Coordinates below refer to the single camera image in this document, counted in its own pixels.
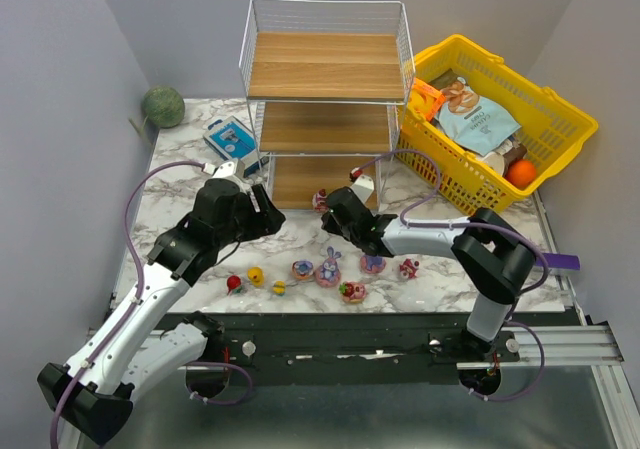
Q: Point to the orange fruit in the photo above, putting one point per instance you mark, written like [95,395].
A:
[521,173]

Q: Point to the pink bear lying toy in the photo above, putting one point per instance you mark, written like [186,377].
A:
[408,269]

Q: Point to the orange snack packet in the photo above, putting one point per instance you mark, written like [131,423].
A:
[425,100]

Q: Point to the yellow plastic basket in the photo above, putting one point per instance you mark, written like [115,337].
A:
[552,129]

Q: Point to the purple box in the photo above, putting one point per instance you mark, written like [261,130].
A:
[562,262]

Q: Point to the red ball toy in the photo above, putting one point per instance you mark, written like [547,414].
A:
[234,284]

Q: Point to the yellow duck toy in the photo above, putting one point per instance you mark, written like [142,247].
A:
[255,276]

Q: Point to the green yarn ball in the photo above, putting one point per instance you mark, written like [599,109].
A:
[163,106]

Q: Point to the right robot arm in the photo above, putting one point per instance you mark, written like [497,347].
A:
[496,258]

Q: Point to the pink bear cake car toy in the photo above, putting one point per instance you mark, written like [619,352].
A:
[319,201]

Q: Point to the white wire wooden shelf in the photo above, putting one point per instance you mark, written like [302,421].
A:
[326,84]

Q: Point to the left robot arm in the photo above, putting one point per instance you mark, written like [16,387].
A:
[89,390]

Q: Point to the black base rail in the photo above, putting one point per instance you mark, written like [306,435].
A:
[345,349]

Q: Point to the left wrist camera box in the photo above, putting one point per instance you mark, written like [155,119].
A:
[232,170]

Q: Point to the purple unicorn pink donut toy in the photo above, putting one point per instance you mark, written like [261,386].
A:
[372,264]

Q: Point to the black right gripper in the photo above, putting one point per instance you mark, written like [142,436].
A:
[335,212]

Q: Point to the small yellow blue toy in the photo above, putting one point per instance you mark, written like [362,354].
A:
[279,288]

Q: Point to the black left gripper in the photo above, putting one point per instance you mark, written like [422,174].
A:
[258,211]

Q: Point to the purple bunny orange ring toy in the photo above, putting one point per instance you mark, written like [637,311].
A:
[302,269]

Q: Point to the purple bunny pink donut toy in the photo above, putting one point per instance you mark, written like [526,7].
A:
[328,273]

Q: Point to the blue razor box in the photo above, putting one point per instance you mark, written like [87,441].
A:
[231,139]

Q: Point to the pink bear strawberry tart toy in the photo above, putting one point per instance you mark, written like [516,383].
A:
[352,292]

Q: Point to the light blue snack bag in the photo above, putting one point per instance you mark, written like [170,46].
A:
[474,122]

